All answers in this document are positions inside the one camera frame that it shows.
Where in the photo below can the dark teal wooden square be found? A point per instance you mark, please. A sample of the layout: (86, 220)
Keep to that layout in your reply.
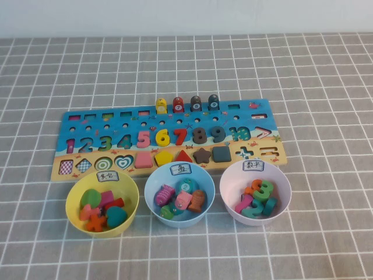
(221, 153)

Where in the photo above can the paper label on blue bowl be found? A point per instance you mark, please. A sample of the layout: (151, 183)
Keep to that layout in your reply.
(181, 169)

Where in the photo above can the blue plastic bowl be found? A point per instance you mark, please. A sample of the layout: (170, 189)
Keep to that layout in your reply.
(151, 186)

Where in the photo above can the pink plastic bowl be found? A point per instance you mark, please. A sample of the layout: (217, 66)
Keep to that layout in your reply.
(230, 186)

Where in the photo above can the paper label on pink bowl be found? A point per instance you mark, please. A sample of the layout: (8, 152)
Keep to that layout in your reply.
(253, 165)

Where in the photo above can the yellow plastic bowl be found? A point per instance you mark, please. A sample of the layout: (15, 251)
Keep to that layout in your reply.
(129, 186)

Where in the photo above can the paper label on yellow bowl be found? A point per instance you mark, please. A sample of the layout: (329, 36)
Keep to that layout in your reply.
(107, 176)

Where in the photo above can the red wooden piece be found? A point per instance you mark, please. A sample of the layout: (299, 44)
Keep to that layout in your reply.
(116, 203)

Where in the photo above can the colourful wooden puzzle board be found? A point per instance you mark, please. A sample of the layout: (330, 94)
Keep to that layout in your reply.
(65, 134)

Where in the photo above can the red wooden number seven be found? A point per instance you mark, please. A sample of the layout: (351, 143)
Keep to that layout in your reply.
(181, 137)

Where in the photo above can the brown wooden number eight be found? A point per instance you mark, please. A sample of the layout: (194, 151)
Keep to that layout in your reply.
(199, 139)

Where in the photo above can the red wooden triangle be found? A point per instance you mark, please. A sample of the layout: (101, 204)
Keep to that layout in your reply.
(183, 158)

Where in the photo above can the brown wooden star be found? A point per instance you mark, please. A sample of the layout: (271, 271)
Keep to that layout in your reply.
(202, 155)

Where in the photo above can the yellow wooden number six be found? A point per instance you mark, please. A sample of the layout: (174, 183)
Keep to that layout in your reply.
(161, 141)

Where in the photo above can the yellow wooden pentagon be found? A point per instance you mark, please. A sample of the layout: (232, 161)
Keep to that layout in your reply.
(163, 159)

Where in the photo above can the red wooden fish seven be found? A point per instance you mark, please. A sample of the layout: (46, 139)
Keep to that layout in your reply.
(178, 105)

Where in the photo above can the brown wooden fish eight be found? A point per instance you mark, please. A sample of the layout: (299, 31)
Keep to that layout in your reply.
(195, 104)

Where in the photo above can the yellow wooden fish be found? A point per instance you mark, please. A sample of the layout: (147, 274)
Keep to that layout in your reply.
(161, 106)

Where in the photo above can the pink wooden number five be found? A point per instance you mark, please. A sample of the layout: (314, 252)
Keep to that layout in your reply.
(143, 143)

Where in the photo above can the dark teal wooden fish nine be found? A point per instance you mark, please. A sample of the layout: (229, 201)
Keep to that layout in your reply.
(213, 103)

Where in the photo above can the teal wooden fish two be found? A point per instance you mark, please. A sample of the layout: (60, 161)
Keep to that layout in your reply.
(186, 186)

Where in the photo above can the pink wooden trapezoid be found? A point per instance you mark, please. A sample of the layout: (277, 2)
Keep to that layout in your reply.
(143, 161)

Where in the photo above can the magenta wooden fish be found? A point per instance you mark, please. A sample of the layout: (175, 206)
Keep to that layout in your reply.
(163, 196)

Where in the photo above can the pink wooden fish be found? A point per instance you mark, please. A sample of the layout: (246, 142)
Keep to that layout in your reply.
(183, 200)

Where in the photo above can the orange wooden fish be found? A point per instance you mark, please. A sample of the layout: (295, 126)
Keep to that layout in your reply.
(196, 201)

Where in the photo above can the green wooden fish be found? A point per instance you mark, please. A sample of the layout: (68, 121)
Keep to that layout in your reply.
(167, 212)

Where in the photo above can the orange wooden number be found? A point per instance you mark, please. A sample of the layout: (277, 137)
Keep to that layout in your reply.
(249, 189)

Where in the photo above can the pink wooden number one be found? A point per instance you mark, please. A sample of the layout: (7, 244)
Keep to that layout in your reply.
(243, 204)

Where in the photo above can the green wooden number three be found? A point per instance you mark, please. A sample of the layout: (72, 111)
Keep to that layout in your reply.
(263, 194)

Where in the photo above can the teal wooden number two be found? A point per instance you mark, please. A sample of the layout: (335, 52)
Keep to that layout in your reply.
(252, 210)

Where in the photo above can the magenta wooden rectangle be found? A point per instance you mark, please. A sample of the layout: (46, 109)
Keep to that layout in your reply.
(107, 196)

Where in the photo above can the dark teal wooden number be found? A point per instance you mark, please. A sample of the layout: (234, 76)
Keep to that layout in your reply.
(269, 206)

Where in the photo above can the green wooden circle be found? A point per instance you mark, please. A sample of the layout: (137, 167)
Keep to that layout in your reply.
(90, 197)

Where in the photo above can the grey checked tablecloth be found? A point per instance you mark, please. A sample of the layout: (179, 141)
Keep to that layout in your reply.
(186, 256)

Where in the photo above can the orange wooden plus sign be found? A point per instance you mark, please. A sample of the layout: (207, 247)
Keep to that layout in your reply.
(95, 223)

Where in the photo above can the orange wooden rhombus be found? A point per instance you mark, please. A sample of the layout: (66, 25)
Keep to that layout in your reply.
(87, 212)

